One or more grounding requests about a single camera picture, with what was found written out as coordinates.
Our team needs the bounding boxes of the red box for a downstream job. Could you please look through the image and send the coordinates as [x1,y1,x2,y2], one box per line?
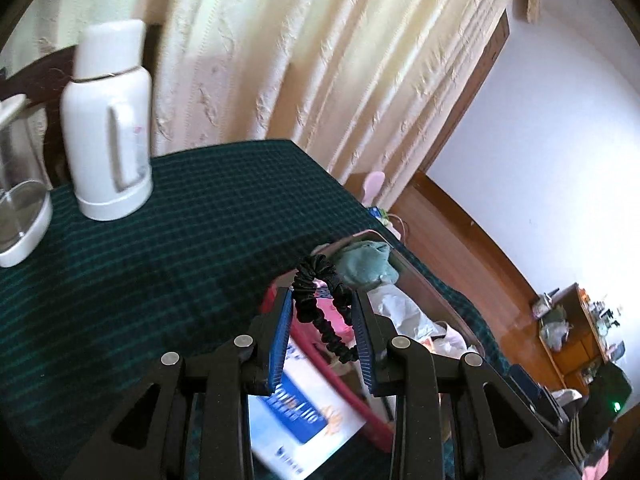
[260,230,493,453]

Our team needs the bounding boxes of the green plaid tablecloth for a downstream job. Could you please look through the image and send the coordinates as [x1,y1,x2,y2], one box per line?
[0,139,511,480]

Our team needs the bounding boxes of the glass kettle with white handle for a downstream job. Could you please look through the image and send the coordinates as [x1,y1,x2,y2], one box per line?
[0,94,53,268]

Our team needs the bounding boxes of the pink drawstring pouch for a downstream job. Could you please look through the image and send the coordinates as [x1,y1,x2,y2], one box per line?
[312,287,353,336]

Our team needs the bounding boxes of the wooden cabinet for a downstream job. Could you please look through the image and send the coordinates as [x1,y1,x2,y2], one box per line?
[532,282,626,391]

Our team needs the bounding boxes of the cream patterned curtain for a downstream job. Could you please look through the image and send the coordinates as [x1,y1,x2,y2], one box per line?
[0,0,543,211]

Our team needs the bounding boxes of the black striped wrist strap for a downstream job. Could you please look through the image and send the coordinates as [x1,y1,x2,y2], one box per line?
[567,412,616,466]

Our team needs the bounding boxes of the white thermos jug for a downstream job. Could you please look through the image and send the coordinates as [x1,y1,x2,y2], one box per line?
[60,19,154,222]

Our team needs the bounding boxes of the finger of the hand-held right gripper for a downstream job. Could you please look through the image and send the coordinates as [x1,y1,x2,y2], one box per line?
[537,387,571,433]
[507,364,541,403]

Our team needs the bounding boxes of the black hair scrunchie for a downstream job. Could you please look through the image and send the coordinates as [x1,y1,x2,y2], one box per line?
[291,254,360,363]

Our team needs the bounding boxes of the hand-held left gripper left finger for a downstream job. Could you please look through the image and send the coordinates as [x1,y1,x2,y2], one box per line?
[62,287,296,480]

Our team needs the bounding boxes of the blue and white tissue pack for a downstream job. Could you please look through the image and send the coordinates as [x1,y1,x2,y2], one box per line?
[247,335,366,478]

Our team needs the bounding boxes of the pink plastic object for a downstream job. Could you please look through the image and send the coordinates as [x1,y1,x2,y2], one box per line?
[362,170,386,208]

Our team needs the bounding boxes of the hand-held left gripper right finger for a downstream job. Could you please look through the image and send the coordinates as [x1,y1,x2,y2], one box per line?
[350,290,583,480]

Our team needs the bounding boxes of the white plastic bag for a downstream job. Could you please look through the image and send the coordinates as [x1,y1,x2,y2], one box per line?
[367,285,446,341]

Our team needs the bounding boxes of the brown wooden door frame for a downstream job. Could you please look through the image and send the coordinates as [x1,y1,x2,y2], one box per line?
[420,7,511,173]

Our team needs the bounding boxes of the teal knit hat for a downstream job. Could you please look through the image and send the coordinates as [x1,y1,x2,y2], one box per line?
[332,240,401,291]

